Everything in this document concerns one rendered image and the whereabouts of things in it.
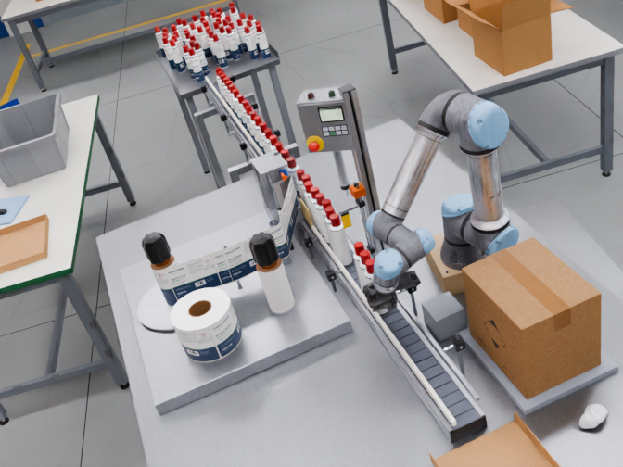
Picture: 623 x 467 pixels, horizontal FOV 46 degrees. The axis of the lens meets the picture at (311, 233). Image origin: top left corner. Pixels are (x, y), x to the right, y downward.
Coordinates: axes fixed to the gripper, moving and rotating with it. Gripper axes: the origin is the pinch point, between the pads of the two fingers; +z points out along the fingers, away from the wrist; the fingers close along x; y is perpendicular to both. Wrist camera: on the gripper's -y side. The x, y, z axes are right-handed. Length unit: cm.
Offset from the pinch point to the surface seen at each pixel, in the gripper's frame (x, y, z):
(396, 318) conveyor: 4.6, -1.3, 3.6
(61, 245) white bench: -111, 102, 79
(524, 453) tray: 59, -8, -22
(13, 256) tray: -116, 124, 82
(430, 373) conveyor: 27.6, 0.6, -9.6
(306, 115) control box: -62, -1, -22
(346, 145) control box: -51, -10, -14
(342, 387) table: 18.2, 24.0, 1.5
